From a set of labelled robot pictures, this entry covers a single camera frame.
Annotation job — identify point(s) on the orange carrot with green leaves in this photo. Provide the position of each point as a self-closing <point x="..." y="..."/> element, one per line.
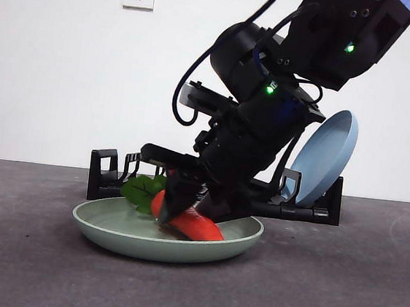
<point x="200" y="230"/>

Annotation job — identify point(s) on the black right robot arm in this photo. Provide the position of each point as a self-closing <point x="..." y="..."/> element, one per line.
<point x="330" y="38"/>

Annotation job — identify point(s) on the black plate rack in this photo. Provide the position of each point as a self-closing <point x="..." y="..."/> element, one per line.
<point x="325" y="210"/>

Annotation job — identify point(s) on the green plate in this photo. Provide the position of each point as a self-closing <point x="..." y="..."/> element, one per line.
<point x="126" y="240"/>

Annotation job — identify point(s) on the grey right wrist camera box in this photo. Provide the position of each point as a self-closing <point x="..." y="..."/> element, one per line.
<point x="203" y="98"/>

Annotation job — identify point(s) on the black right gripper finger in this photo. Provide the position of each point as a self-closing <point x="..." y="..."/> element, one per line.
<point x="178" y="198"/>
<point x="226" y="209"/>

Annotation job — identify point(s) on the blue plate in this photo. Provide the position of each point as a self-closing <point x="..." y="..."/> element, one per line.
<point x="329" y="155"/>

